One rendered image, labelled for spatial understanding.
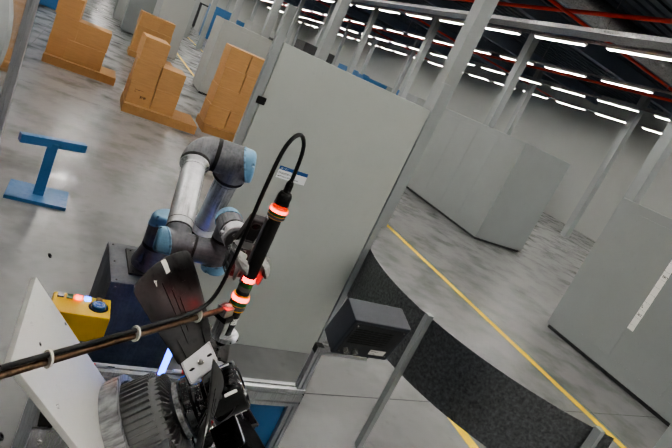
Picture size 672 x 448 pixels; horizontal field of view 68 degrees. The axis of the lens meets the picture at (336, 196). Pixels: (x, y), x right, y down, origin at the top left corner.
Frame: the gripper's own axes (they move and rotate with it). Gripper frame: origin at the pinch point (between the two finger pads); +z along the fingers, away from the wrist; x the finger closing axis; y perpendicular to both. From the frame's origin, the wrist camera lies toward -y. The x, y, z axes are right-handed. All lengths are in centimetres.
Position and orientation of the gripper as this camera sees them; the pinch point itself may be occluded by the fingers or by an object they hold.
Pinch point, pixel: (256, 270)
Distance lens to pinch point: 119.6
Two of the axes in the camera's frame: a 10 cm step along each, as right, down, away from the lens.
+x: -8.4, -2.7, -4.7
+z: 3.6, 3.8, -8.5
